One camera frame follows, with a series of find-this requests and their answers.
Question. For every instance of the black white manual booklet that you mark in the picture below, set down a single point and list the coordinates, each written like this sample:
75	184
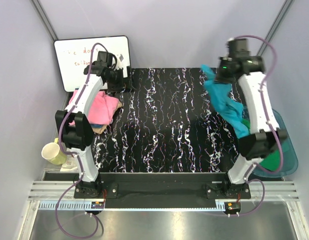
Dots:
70	166

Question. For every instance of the yellow green mug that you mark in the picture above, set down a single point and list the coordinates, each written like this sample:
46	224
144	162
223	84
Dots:
53	154

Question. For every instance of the beige folded t shirt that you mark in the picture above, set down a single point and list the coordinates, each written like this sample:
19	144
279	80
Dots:
100	129

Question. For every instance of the teal t shirt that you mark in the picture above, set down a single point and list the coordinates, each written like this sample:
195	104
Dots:
230	110

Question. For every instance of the aluminium frame rail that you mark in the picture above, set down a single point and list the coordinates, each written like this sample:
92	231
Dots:
268	190

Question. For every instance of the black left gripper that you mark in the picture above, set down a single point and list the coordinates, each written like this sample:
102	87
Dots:
118	87

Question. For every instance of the green t shirt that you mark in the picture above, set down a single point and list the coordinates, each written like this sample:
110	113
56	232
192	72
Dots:
261	148

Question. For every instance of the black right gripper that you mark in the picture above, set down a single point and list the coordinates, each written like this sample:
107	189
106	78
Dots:
219	78

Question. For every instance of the teal plastic basin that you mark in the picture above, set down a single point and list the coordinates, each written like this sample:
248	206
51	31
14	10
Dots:
287	150

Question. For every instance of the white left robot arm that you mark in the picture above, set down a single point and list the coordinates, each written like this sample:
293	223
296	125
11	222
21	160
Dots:
74	129

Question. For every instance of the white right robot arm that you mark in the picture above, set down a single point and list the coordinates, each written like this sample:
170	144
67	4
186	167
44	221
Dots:
253	85

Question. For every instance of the pink folded t shirt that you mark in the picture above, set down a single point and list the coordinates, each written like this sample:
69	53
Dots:
103	109

